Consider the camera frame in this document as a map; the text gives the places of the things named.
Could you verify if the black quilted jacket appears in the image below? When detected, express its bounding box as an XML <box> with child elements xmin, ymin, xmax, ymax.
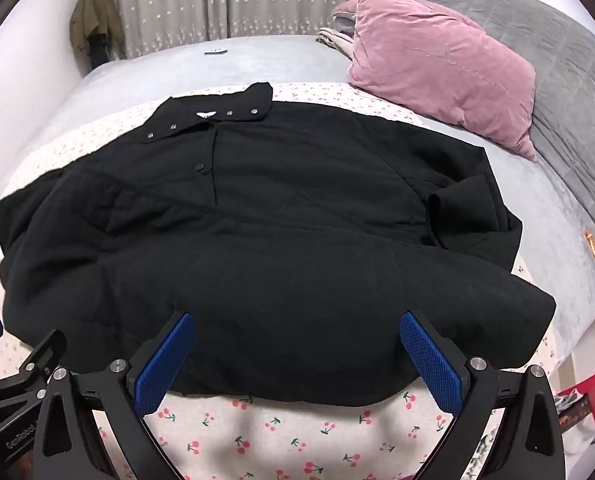
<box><xmin>0</xmin><ymin>81</ymin><xmax>557</xmax><ymax>407</ymax></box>

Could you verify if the bed with grey sheet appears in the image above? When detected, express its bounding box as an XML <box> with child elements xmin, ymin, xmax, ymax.
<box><xmin>0</xmin><ymin>34</ymin><xmax>595</xmax><ymax>376</ymax></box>

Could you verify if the cherry print blanket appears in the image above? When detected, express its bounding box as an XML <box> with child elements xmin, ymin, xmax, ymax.
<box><xmin>0</xmin><ymin>82</ymin><xmax>561</xmax><ymax>480</ymax></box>

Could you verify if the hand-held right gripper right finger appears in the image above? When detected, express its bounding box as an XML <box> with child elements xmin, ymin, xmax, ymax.
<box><xmin>399</xmin><ymin>309</ymin><xmax>566</xmax><ymax>480</ymax></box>

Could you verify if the beige folded cloth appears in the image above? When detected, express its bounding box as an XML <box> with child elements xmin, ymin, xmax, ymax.
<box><xmin>317</xmin><ymin>24</ymin><xmax>355</xmax><ymax>59</ymax></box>

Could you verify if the pink velvet pillow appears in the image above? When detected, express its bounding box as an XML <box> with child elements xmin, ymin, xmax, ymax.
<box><xmin>346</xmin><ymin>0</ymin><xmax>537</xmax><ymax>162</ymax></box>

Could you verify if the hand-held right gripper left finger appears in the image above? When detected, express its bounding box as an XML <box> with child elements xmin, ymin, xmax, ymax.
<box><xmin>32</xmin><ymin>310</ymin><xmax>196</xmax><ymax>480</ymax></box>

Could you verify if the grey star print curtain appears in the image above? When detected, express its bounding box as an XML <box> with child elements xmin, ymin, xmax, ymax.
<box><xmin>96</xmin><ymin>0</ymin><xmax>371</xmax><ymax>59</ymax></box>

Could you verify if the dark hanging cloth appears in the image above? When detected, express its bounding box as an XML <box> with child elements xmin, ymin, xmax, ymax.
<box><xmin>88</xmin><ymin>34</ymin><xmax>112</xmax><ymax>70</ymax></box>

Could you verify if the pink folded cloth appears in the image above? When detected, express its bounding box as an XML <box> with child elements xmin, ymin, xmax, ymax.
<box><xmin>331</xmin><ymin>0</ymin><xmax>362</xmax><ymax>25</ymax></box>

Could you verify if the olive green hanging jacket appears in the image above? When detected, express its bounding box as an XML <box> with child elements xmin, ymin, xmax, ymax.
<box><xmin>69</xmin><ymin>0</ymin><xmax>126</xmax><ymax>56</ymax></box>

